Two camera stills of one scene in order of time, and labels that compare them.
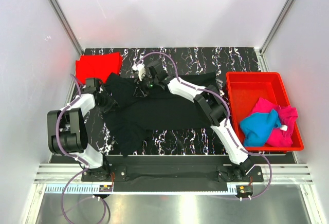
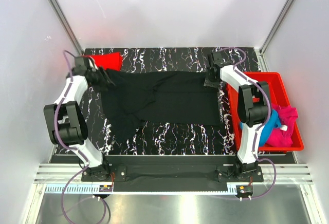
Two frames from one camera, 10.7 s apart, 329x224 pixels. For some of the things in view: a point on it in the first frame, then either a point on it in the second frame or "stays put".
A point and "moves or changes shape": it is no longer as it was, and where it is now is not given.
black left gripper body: [107, 103] -> [101, 81]
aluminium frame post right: [260, 52] stays put
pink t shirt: [287, 115] stays put
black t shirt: [132, 116] moves or changes shape
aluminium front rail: [66, 173] stays put
